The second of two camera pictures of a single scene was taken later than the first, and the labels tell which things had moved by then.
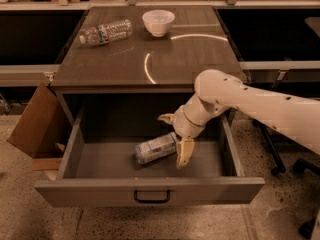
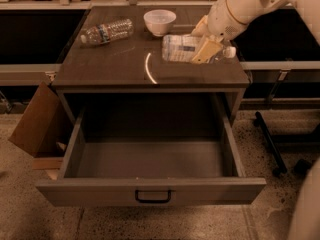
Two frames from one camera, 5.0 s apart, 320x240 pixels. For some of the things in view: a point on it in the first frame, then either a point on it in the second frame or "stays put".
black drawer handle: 151,201 stays put
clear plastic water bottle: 104,33 stays put
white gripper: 183,124 to 222,21
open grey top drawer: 98,165 stays put
